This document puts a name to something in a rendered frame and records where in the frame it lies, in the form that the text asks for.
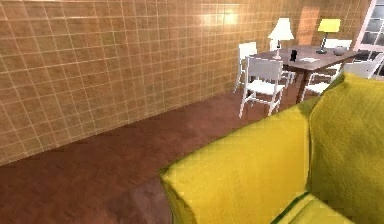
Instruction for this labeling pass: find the yellow shade table lamp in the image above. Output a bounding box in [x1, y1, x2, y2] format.
[315, 18, 342, 55]

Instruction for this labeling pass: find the yellow sofa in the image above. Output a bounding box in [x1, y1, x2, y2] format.
[159, 71, 384, 224]

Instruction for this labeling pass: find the white framed window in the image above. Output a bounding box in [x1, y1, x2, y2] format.
[353, 0, 384, 78]

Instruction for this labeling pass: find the white shade table lamp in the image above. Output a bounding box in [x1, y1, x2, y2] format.
[267, 17, 296, 61]

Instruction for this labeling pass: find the brown wooden dining table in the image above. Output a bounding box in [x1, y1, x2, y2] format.
[255, 45, 363, 105]

